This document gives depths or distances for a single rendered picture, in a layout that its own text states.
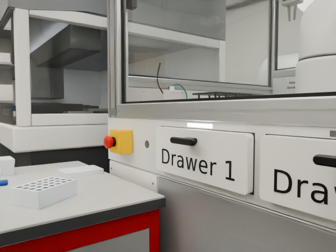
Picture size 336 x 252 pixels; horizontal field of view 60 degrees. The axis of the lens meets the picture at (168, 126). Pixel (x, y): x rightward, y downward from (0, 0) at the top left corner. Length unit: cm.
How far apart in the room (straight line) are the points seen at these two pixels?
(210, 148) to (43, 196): 37
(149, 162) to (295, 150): 45
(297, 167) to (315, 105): 10
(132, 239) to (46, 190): 23
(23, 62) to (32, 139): 31
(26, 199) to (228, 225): 43
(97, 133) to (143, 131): 58
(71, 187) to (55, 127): 59
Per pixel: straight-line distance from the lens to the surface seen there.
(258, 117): 53
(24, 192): 71
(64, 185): 74
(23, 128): 129
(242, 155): 54
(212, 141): 59
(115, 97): 99
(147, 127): 81
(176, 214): 75
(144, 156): 83
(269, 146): 51
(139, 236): 74
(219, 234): 65
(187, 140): 59
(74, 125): 135
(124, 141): 87
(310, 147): 47
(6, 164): 107
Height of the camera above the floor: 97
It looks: 3 degrees down
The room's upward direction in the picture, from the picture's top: straight up
